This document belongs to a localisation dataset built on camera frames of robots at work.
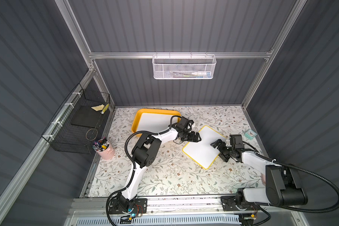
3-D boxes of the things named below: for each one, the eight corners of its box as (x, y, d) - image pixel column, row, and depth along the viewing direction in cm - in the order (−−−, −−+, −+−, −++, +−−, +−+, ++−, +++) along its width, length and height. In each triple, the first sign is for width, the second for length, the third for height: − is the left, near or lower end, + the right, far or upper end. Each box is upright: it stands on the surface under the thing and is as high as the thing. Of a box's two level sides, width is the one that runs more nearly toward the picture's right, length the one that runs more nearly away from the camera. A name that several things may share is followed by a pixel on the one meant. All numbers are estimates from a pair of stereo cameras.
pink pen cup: (104, 163, 91) (95, 154, 80) (100, 153, 95) (91, 143, 84) (117, 156, 94) (110, 146, 83) (113, 147, 98) (105, 136, 87)
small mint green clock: (249, 140, 101) (251, 138, 99) (242, 135, 104) (244, 132, 102) (255, 136, 104) (257, 134, 101) (248, 130, 107) (250, 128, 105)
